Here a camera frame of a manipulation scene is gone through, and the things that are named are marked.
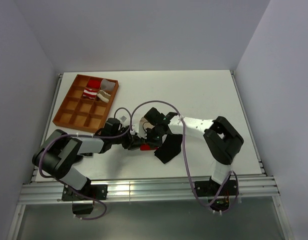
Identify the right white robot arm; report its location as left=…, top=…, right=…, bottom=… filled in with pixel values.
left=144, top=107, right=244, bottom=195

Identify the red white striped sock roll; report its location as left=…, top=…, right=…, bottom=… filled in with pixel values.
left=82, top=88, right=98, bottom=100

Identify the orange compartment tray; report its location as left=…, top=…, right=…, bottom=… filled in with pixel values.
left=53, top=74, right=119, bottom=133

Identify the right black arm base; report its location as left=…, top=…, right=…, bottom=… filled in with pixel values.
left=194, top=179, right=239, bottom=213

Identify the beige white rolled sock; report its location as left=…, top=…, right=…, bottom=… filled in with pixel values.
left=96, top=90, right=111, bottom=103

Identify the beige red sock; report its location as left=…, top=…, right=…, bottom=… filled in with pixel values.
left=140, top=144, right=157, bottom=151

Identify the red rolled sock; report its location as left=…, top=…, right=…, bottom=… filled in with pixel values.
left=86, top=77, right=103, bottom=89

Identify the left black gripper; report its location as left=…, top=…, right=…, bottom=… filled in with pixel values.
left=111, top=125, right=143, bottom=150

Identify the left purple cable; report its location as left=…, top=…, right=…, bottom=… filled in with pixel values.
left=38, top=107, right=134, bottom=221

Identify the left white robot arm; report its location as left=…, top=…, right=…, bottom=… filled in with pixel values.
left=32, top=117, right=144, bottom=200

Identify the grey rolled sock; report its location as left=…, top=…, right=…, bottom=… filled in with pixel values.
left=100, top=78, right=115, bottom=92

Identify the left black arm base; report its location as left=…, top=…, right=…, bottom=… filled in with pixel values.
left=61, top=184, right=108, bottom=220

